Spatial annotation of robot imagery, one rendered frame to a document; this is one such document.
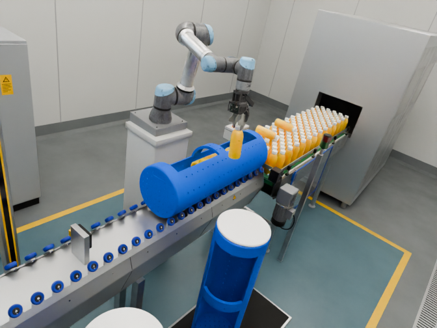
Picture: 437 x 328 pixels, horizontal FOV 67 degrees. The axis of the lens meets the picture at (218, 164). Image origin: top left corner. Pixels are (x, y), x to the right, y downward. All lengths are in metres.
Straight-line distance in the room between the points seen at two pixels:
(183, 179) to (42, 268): 0.70
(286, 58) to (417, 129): 2.66
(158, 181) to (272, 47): 5.64
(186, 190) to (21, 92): 1.68
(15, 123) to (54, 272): 1.65
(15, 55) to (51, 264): 1.67
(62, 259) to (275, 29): 6.11
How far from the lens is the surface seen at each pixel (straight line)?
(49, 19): 4.28
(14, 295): 1.52
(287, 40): 6.86
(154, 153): 2.13
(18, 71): 2.85
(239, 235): 1.63
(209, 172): 1.76
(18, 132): 3.01
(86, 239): 1.47
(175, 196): 1.61
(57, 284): 1.46
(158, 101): 2.14
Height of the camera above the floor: 2.07
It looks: 29 degrees down
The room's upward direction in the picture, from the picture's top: 12 degrees clockwise
